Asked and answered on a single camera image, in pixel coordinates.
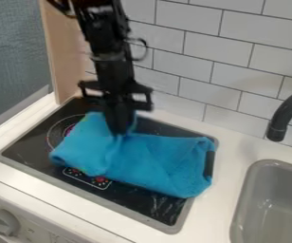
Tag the toy sink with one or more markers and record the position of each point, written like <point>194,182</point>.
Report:
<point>275,205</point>

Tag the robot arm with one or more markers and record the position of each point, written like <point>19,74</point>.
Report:
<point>102,28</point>

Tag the blue cloth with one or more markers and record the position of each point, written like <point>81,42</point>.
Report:
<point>161,161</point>

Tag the tap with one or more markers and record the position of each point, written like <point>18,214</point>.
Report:
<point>284,114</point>

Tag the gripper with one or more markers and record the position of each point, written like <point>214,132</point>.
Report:
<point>114,79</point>

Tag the wooden board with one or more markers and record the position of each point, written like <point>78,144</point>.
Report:
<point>66,53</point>

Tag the toy stove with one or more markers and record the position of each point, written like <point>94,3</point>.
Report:
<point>123,196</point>

